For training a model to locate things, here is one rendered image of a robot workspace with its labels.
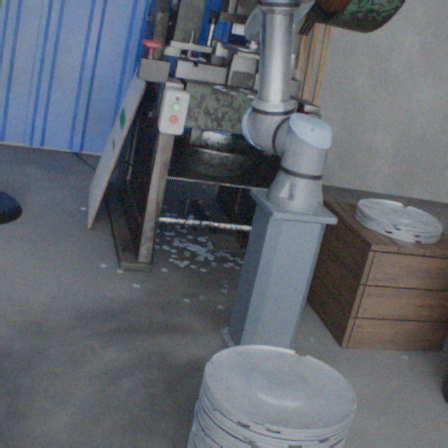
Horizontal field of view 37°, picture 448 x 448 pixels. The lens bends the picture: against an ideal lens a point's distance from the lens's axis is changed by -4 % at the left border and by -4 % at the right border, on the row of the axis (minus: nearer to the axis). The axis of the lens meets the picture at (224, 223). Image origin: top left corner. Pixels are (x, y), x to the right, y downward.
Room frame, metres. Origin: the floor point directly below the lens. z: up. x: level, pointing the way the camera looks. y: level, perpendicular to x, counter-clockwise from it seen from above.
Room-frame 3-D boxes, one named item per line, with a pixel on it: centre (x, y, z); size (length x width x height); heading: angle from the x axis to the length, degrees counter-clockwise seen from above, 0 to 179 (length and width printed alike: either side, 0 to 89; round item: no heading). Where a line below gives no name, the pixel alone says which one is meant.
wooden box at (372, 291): (2.14, -0.55, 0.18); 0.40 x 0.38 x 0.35; 17
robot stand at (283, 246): (1.79, -0.17, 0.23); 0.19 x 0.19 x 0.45; 21
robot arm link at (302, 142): (1.79, -0.16, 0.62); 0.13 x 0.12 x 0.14; 43
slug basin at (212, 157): (2.54, 0.10, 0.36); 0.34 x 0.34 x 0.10
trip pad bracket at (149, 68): (2.23, 0.33, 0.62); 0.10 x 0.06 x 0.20; 107
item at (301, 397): (1.12, -0.16, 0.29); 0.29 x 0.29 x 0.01
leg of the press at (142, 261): (2.59, 0.39, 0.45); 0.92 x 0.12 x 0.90; 17
